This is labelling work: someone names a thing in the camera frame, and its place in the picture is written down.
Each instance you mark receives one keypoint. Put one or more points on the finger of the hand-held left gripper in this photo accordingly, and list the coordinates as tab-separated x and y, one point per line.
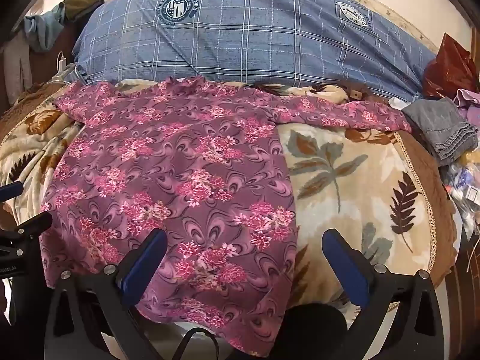
11	190
33	225

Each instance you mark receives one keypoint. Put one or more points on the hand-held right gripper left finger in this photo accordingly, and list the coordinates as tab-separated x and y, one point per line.
146	260

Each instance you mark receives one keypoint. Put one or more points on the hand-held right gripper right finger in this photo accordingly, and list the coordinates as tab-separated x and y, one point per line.
347	270

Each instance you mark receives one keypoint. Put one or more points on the purple floral garment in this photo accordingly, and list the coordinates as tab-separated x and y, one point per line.
168	157

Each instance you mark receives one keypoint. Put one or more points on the leaf-print beige blanket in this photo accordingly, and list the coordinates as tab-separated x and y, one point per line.
337	183

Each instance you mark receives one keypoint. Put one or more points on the grey hanging cloth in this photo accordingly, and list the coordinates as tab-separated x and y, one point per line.
17	67

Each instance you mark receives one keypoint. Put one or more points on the white charger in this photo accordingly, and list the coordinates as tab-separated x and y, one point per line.
62	62

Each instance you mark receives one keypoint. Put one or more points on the pile of clear plastic bags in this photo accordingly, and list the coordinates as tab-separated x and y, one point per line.
463	187

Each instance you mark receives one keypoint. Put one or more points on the light blue cloth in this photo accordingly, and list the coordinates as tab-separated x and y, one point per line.
43	26

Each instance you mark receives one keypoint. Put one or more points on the folded grey jeans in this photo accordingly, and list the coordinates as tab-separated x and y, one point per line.
438	127

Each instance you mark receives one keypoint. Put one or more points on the small white cloth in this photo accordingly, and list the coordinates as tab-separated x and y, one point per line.
398	103

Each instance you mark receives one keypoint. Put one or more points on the dark green clothing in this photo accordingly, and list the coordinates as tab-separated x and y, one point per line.
84	5

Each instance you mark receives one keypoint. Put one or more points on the light purple cloth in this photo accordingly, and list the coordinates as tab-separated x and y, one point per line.
468	99

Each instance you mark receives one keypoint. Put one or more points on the red plastic bag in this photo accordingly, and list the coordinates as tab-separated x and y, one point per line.
450	67

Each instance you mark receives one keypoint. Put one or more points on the blue plaid cloth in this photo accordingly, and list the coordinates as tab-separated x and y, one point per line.
262	37

